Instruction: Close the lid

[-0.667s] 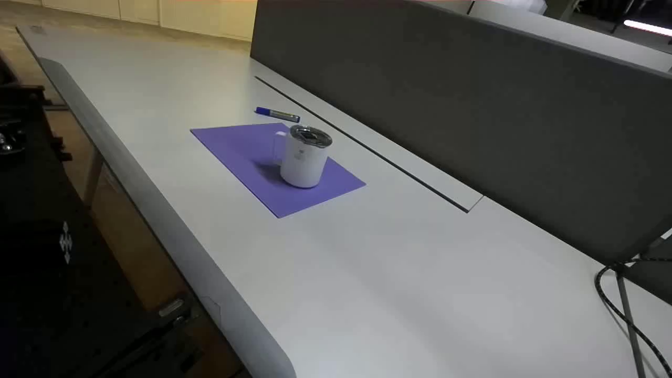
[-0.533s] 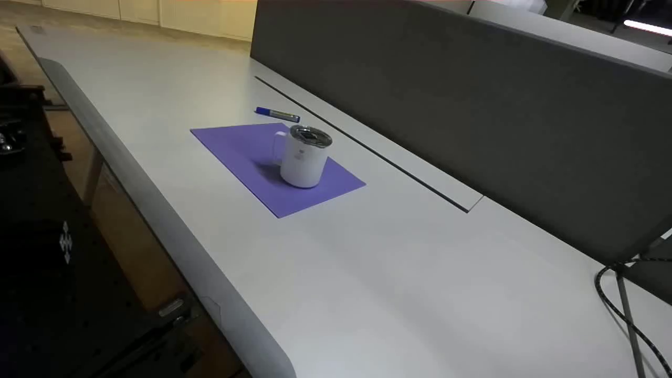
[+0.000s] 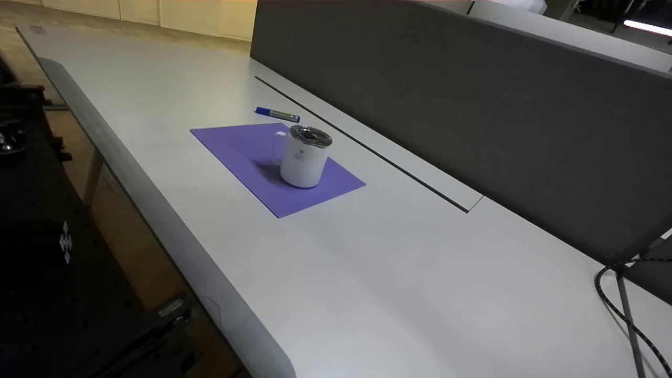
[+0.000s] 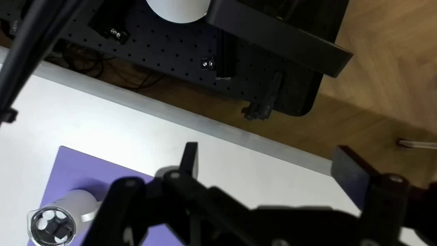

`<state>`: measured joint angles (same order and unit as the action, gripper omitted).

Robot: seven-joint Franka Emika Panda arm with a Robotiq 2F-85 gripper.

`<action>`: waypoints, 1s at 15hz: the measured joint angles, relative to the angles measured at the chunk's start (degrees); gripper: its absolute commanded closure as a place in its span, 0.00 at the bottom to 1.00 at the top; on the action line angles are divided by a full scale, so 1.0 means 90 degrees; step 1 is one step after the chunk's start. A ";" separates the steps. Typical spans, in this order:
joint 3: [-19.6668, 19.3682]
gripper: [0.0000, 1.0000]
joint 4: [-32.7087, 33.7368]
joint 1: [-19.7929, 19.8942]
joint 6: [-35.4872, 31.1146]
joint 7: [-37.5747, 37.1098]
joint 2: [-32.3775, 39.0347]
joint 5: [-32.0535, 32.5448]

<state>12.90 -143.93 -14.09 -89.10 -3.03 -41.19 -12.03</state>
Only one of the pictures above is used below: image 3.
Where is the purple rectangular mat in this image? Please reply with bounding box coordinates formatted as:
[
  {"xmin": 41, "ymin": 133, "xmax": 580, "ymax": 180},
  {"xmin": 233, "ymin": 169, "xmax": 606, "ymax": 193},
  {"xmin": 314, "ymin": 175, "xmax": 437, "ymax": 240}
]
[{"xmin": 188, "ymin": 121, "xmax": 367, "ymax": 220}]

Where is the blue marker pen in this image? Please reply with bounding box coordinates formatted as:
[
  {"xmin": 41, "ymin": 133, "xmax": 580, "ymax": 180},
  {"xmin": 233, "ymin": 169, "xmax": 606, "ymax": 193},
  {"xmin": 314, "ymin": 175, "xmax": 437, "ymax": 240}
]
[{"xmin": 253, "ymin": 105, "xmax": 303, "ymax": 125}]

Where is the white mug with handle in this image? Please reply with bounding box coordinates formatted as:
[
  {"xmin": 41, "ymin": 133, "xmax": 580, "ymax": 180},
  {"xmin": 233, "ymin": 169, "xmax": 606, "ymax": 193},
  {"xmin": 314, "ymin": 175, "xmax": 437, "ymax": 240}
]
[{"xmin": 270, "ymin": 125, "xmax": 334, "ymax": 190}]

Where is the black cable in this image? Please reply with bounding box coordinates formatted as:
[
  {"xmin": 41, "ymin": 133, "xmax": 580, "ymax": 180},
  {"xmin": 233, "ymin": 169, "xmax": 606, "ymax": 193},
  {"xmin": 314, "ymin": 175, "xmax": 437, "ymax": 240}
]
[{"xmin": 591, "ymin": 262, "xmax": 672, "ymax": 378}]

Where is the black equipment cart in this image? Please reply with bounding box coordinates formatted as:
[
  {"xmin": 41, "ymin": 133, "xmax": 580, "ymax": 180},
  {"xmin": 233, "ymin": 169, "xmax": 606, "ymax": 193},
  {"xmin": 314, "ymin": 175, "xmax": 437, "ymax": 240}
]
[{"xmin": 0, "ymin": 55, "xmax": 205, "ymax": 378}]

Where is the cream cabinet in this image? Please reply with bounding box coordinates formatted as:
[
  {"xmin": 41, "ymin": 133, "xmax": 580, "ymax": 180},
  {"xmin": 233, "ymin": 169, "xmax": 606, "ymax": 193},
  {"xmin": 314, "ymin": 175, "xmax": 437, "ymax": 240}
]
[{"xmin": 9, "ymin": 0, "xmax": 260, "ymax": 45}]

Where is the grey fabric desk divider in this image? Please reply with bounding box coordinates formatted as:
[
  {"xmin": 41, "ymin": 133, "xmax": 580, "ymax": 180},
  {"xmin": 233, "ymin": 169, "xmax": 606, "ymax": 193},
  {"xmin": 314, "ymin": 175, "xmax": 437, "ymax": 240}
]
[{"xmin": 248, "ymin": 0, "xmax": 672, "ymax": 268}]

